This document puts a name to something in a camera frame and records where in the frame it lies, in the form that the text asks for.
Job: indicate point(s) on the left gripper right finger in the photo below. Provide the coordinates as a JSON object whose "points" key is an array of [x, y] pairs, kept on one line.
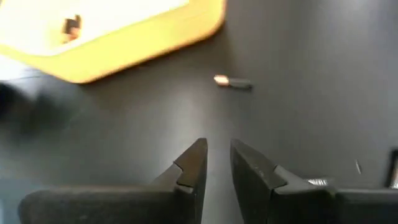
{"points": [[295, 205]]}

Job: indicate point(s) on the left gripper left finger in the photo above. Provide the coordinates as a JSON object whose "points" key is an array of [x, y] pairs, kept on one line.
{"points": [[140, 205]]}

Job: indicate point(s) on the black copper AA battery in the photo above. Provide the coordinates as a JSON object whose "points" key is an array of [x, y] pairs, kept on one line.
{"points": [[72, 28], [239, 83]]}

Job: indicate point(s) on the yellow plastic bin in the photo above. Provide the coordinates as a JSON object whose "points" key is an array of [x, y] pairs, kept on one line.
{"points": [[124, 53]]}

